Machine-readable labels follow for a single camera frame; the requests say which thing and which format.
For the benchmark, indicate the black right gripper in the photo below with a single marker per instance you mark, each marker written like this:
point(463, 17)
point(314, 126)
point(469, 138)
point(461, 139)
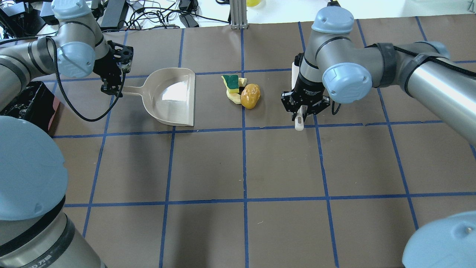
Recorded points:
point(307, 87)

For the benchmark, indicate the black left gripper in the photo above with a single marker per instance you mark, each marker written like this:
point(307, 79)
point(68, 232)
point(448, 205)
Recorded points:
point(105, 69)

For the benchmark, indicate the yellow-brown potato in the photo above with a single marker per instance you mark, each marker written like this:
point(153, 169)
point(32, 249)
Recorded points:
point(250, 96)

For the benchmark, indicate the beige plastic dustpan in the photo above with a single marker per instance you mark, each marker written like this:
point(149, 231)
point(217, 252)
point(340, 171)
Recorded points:
point(168, 95)

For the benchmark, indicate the green yellow sponge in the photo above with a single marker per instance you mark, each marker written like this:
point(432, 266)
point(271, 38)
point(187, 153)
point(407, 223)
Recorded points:
point(231, 83)

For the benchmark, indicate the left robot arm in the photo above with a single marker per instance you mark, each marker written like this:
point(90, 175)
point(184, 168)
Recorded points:
point(35, 231)

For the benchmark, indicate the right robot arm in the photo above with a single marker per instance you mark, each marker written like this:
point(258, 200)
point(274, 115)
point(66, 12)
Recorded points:
point(333, 69)

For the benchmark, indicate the black trash bag bin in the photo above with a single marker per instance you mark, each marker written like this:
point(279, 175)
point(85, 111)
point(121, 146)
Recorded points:
point(35, 104)

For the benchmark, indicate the black power brick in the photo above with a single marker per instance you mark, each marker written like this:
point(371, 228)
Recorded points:
point(188, 21)

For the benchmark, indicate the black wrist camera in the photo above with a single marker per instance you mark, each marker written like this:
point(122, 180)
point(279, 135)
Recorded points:
point(123, 55)

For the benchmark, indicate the aluminium frame post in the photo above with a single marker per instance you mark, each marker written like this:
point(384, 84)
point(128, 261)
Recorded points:
point(238, 14)

